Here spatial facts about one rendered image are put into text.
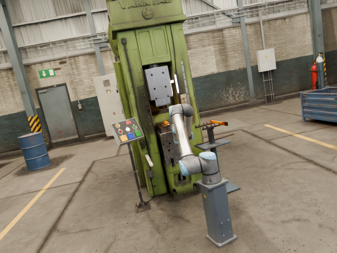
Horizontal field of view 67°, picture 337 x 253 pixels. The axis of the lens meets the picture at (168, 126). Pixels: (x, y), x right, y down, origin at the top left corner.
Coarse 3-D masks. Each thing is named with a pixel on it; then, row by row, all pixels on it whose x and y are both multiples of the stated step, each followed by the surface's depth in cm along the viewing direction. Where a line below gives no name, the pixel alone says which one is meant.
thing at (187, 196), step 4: (192, 192) 355; (196, 192) 354; (200, 192) 352; (168, 196) 358; (172, 196) 355; (180, 196) 351; (184, 196) 349; (188, 196) 347; (192, 196) 345; (164, 200) 349; (168, 200) 346; (172, 200) 345; (176, 200) 343; (180, 200) 341
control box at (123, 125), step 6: (126, 120) 320; (132, 120) 324; (114, 126) 309; (120, 126) 313; (126, 126) 316; (132, 126) 320; (138, 126) 324; (114, 132) 307; (126, 132) 313; (132, 132) 316; (138, 138) 317; (120, 144) 303
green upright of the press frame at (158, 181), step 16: (128, 32) 328; (128, 48) 330; (128, 80) 336; (128, 96) 376; (144, 96) 344; (144, 112) 346; (144, 128) 349; (144, 160) 356; (160, 160) 360; (160, 176) 364; (160, 192) 367
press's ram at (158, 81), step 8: (144, 72) 332; (152, 72) 327; (160, 72) 329; (168, 72) 332; (152, 80) 329; (160, 80) 331; (168, 80) 333; (152, 88) 330; (160, 88) 332; (168, 88) 334; (152, 96) 331; (160, 96) 334; (168, 96) 336
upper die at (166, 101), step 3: (156, 99) 333; (159, 99) 334; (162, 99) 335; (165, 99) 336; (168, 99) 336; (153, 102) 349; (156, 102) 334; (159, 102) 334; (162, 102) 335; (165, 102) 336; (168, 102) 337; (153, 105) 356; (156, 105) 334; (159, 105) 335
